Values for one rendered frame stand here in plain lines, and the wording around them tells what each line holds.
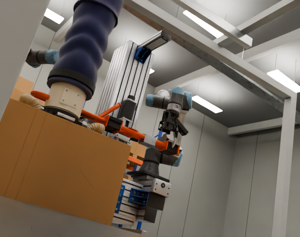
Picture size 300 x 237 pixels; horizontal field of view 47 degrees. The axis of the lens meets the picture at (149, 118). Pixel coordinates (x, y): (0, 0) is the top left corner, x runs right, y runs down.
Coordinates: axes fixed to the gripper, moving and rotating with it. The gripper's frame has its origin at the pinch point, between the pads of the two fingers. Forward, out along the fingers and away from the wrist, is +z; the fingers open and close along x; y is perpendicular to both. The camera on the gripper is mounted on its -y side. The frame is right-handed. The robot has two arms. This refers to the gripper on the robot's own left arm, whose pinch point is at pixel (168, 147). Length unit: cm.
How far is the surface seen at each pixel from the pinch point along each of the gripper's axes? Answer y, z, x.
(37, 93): 73, 1, 3
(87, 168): 47, 29, 22
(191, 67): -405, -516, -667
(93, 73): 54, -17, 9
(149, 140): 14.1, 1.4, 3.5
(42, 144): 67, 26, 22
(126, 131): 27.4, 1.4, 2.8
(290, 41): -457, -486, -335
